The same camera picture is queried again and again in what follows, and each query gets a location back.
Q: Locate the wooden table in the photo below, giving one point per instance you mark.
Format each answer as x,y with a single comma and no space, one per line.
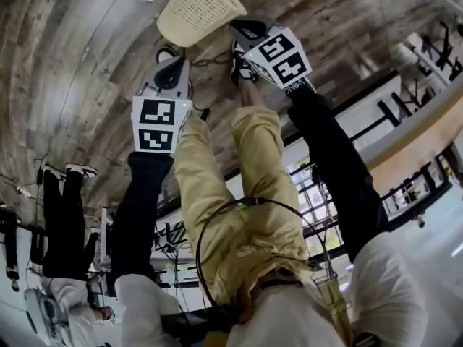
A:
416,154

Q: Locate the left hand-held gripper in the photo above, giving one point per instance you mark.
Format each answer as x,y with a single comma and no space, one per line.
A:
155,121

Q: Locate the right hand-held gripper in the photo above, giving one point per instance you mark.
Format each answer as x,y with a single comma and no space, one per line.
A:
282,54

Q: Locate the person's right shoe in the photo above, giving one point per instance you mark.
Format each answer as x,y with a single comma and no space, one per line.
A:
243,69

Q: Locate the person's white shirt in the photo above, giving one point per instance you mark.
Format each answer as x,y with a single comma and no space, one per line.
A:
289,324

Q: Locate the person's right forearm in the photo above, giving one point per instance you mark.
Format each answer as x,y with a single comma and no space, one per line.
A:
340,165

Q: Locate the person's left forearm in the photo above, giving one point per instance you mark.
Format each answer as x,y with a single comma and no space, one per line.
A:
141,208

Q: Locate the black metal railing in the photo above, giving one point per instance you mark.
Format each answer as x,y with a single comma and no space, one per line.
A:
388,110

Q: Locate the person's shoe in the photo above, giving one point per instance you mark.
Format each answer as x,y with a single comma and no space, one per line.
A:
243,69
167,53

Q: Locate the person's left shoe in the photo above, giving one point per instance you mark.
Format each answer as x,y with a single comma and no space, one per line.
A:
167,53

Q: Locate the person's beige trousers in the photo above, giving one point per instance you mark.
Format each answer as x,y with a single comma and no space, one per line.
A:
249,201

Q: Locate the beige plastic waste basket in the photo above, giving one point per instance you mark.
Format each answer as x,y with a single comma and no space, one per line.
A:
195,9

